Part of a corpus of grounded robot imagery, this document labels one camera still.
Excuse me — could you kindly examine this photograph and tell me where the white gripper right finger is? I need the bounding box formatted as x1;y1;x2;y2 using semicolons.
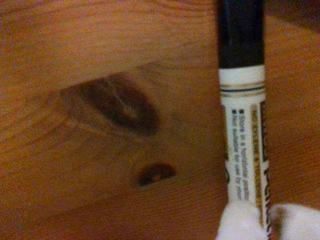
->
271;202;320;240

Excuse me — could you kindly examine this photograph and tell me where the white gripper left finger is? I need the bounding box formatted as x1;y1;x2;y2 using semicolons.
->
216;199;267;240

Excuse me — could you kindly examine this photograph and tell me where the white marker with black cap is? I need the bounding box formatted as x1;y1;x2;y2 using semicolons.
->
216;0;276;240

